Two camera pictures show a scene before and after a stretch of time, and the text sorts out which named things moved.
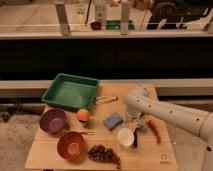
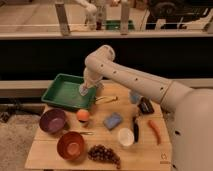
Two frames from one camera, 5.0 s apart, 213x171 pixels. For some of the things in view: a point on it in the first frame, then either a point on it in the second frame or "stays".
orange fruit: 83,114 stays
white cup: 126,136 stays
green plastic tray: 72,91 stays
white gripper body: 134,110 → 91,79
